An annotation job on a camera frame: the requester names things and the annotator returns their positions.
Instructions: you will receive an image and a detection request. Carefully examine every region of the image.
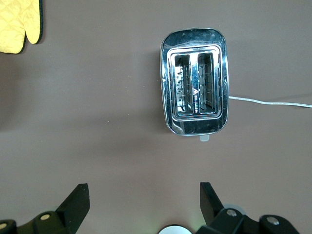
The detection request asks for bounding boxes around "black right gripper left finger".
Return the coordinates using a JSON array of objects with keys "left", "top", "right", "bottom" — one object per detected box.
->
[{"left": 0, "top": 183, "right": 90, "bottom": 234}]

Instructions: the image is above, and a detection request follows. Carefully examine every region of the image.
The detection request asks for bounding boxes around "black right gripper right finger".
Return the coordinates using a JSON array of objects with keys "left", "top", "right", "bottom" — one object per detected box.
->
[{"left": 196, "top": 182, "right": 300, "bottom": 234}]

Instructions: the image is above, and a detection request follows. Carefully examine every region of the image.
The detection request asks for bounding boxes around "brown table cover mat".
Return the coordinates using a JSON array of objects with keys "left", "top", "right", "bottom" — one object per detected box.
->
[{"left": 0, "top": 0, "right": 312, "bottom": 234}]

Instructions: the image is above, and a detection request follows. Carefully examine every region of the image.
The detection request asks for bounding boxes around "chrome and cream toaster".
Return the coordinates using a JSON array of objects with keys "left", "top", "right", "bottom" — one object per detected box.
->
[{"left": 159, "top": 28, "right": 230, "bottom": 142}]

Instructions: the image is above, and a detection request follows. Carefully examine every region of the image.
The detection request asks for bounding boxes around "yellow quilted oven mitt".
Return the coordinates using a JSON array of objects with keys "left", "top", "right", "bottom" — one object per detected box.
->
[{"left": 0, "top": 0, "right": 44, "bottom": 55}]

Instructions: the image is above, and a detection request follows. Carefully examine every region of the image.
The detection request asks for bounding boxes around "white toaster power cable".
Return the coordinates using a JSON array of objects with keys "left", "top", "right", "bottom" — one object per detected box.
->
[{"left": 228, "top": 96, "right": 312, "bottom": 108}]

